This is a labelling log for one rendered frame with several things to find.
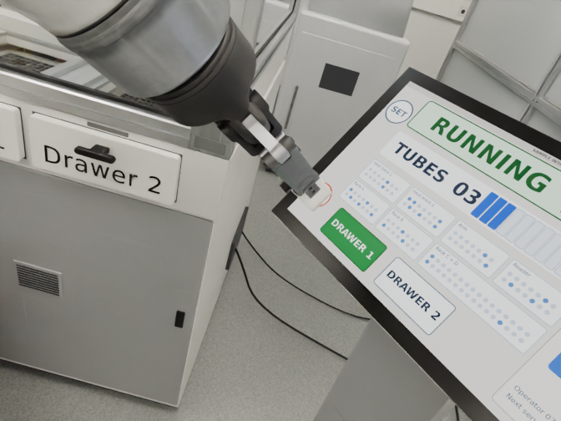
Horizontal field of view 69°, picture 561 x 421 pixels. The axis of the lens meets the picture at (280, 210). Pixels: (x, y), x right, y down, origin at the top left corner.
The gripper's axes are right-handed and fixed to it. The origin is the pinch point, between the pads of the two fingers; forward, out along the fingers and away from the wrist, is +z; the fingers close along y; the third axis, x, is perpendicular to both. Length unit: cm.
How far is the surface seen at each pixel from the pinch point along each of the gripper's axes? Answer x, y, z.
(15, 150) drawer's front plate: 36, 57, 2
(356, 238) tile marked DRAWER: -0.1, 0.0, 16.9
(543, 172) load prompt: -21.4, -10.1, 17.2
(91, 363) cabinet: 80, 46, 54
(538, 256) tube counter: -13.2, -16.5, 17.2
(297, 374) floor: 50, 24, 116
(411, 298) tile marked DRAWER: 0.2, -10.8, 17.1
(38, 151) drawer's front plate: 33, 53, 4
